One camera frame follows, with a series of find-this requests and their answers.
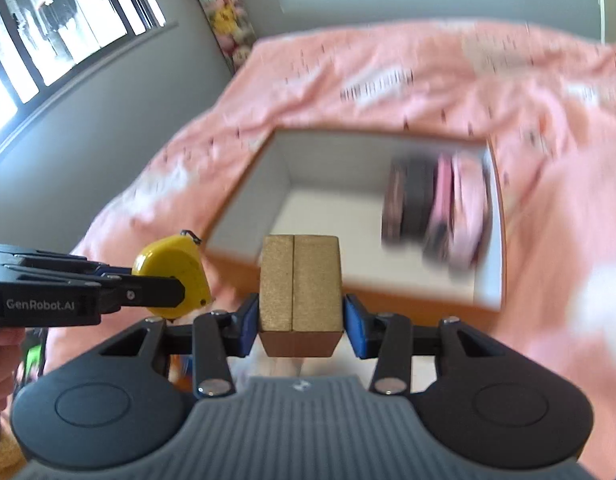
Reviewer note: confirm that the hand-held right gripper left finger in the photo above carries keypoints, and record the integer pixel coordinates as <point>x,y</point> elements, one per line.
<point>249,325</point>

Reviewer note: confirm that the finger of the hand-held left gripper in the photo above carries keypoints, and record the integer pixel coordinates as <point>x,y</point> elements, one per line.
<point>153,295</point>
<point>113,272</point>

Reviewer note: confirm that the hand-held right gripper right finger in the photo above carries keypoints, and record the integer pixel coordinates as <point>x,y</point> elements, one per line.
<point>355,325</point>

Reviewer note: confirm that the yellow tape measure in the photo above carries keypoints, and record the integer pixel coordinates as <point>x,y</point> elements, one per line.
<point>168,260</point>

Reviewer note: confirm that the gold box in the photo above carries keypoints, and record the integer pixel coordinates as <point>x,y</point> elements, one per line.
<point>298,285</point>

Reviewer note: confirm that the printed card box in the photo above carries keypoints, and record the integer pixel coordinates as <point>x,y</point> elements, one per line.
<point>395,200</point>

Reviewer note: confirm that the orange cardboard box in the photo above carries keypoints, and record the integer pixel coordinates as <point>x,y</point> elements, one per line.
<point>328,185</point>

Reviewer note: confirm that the grey box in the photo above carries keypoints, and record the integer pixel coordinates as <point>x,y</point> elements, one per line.
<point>420,195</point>

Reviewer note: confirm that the pink wallet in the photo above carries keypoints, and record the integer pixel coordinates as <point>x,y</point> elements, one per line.
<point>442,195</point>

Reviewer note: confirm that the pink pouch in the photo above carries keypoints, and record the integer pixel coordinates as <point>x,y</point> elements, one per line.
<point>470,210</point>

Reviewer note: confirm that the person's left hand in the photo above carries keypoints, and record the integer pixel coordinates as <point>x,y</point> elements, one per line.
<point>0,360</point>

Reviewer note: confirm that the pink printed blanket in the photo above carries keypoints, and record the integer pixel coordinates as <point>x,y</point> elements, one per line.
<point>387,75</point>

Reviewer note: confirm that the window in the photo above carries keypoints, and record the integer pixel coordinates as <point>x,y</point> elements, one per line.
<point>63,20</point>

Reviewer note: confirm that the clear tube of plush toys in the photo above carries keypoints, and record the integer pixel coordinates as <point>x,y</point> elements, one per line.
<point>223,15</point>

